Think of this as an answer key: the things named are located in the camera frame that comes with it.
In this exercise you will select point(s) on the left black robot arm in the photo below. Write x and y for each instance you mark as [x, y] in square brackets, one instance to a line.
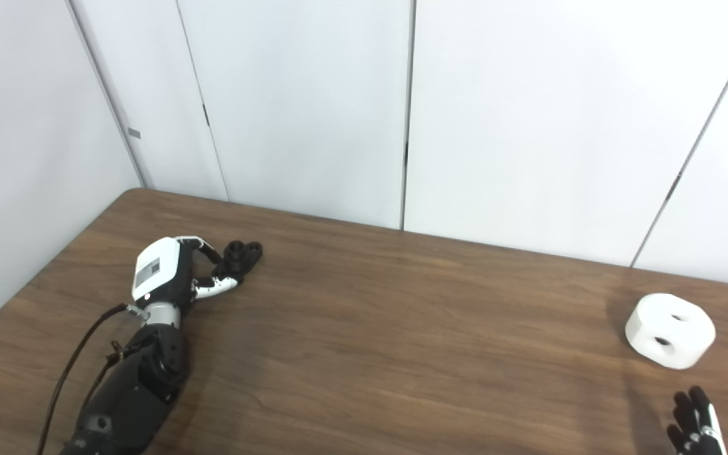
[133, 385]

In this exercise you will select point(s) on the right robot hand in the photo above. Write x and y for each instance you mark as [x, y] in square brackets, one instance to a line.
[696, 423]

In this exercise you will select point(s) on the small grey wall label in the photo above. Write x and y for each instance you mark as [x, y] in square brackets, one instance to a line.
[134, 133]

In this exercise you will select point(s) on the round white plastic piece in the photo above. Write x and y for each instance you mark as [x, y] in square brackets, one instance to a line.
[670, 330]

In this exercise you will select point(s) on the black plastic holder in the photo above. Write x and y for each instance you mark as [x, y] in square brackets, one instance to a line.
[242, 254]

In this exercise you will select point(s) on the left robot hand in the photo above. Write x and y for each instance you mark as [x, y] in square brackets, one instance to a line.
[165, 272]

